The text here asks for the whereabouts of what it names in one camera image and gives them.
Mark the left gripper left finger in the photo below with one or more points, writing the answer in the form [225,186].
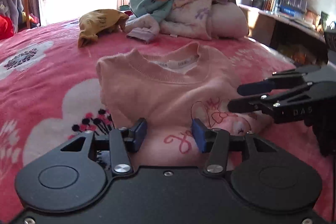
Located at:
[113,150]

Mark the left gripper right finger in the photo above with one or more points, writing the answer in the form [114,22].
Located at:
[216,143]

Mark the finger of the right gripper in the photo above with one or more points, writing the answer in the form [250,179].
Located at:
[248,104]
[251,89]

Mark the pink sweatshirt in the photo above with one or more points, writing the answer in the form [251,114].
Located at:
[193,82]

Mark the cluttered desk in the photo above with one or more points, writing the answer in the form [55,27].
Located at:
[288,27]

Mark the pink floral bed blanket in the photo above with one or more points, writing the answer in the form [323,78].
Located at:
[48,85]

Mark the white purple floral garment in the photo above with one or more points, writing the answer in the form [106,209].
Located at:
[187,18]

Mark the small yellow brown garment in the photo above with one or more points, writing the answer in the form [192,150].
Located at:
[97,22]

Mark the red garment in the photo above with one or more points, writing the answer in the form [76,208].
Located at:
[6,27]

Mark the grey cloth on chair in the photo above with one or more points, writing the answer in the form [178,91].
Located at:
[12,9]

